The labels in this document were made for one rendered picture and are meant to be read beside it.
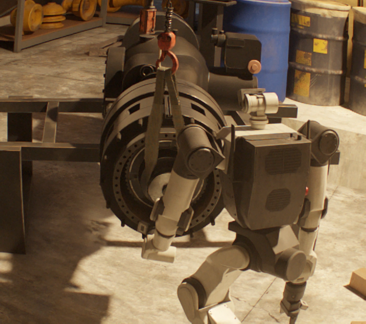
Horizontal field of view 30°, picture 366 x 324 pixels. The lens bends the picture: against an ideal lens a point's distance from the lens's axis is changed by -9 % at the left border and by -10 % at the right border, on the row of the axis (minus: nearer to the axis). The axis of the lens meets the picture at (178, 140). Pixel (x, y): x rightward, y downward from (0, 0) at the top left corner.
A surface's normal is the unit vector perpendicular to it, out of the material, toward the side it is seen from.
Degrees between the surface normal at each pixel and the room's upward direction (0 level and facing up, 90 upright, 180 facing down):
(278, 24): 90
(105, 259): 0
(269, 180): 100
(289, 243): 40
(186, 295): 90
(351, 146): 90
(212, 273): 90
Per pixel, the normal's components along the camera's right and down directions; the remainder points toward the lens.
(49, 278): 0.06, -0.95
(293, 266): 0.65, 0.18
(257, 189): 0.27, 0.48
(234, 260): -0.77, 0.15
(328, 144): 0.29, 0.23
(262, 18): 0.07, 0.31
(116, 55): 0.07, -0.72
